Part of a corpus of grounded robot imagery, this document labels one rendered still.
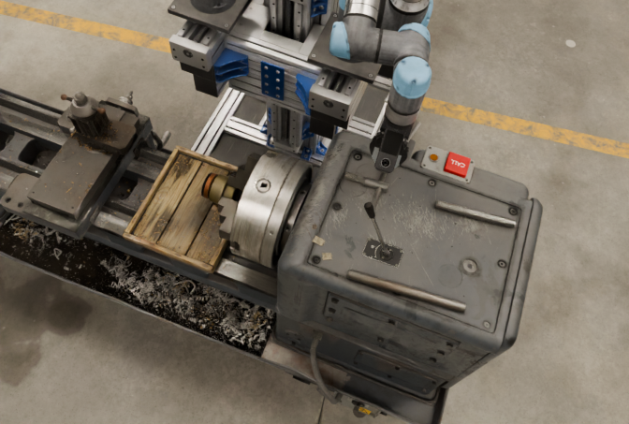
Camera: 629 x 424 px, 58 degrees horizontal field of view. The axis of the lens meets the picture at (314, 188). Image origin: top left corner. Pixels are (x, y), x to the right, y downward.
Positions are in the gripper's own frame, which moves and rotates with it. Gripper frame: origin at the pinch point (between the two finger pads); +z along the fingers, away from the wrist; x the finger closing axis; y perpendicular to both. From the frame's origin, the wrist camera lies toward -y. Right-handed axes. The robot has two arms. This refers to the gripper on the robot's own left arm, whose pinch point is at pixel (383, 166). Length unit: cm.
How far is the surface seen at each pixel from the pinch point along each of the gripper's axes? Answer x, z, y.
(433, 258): -19.2, 4.1, -17.7
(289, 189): 20.7, 5.9, -12.5
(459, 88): -21, 130, 150
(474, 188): -24.0, 4.1, 5.4
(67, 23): 204, 130, 103
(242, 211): 30.1, 9.0, -21.4
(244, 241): 27.6, 15.7, -26.6
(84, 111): 88, 16, -6
